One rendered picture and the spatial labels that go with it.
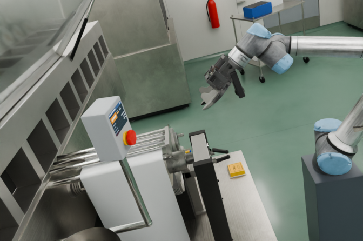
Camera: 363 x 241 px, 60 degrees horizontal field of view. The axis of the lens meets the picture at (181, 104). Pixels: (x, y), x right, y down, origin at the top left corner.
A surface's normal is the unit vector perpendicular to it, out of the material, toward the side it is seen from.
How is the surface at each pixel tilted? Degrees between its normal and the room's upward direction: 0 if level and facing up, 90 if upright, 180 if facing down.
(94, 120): 90
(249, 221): 0
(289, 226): 0
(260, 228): 0
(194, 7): 90
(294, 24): 90
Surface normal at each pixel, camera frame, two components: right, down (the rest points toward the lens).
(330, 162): -0.32, 0.59
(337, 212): -0.03, 0.46
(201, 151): -0.24, -0.87
